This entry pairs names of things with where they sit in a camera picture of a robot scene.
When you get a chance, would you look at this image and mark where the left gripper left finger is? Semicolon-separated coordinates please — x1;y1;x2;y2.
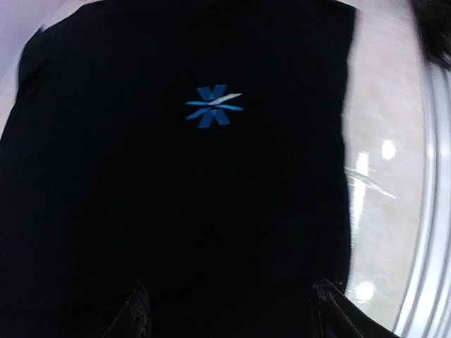
101;282;152;338

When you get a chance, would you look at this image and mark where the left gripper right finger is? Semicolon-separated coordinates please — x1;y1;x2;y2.
311;279;398;338

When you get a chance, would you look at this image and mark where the front aluminium rail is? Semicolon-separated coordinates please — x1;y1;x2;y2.
394;63;450;337

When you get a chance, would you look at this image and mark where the black t-shirt blue logo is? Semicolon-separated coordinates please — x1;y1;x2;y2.
1;1;357;337

